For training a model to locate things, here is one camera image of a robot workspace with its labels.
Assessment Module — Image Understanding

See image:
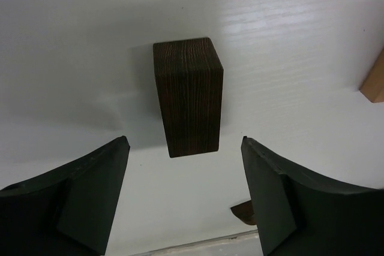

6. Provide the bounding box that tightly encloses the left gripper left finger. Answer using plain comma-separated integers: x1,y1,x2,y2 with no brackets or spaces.
1,136,130,255

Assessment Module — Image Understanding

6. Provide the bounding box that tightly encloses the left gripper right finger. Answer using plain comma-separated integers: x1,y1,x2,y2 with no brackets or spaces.
241,137,383,255

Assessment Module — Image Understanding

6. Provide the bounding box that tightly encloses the light long wood block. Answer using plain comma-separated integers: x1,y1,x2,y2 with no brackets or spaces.
359,50,384,103

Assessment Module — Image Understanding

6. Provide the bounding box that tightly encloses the dark arch wood block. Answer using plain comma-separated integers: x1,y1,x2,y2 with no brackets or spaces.
152,37,224,158

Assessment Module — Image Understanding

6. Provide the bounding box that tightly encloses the small dark wood block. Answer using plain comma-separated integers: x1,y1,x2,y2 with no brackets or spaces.
230,200,256,226

